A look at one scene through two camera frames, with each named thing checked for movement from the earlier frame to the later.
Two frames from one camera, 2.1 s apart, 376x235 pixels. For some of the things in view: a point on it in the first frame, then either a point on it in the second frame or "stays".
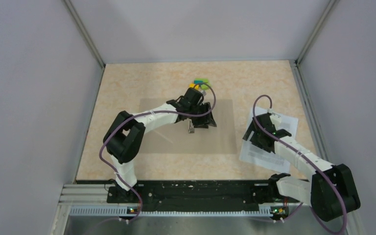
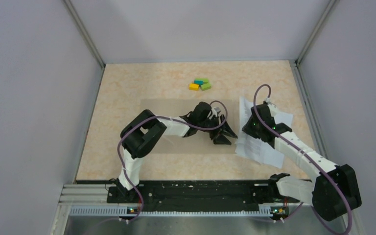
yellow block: x=192 y=85 stays
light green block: x=204 y=87 stays
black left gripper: x=204 y=121 → x=226 y=130
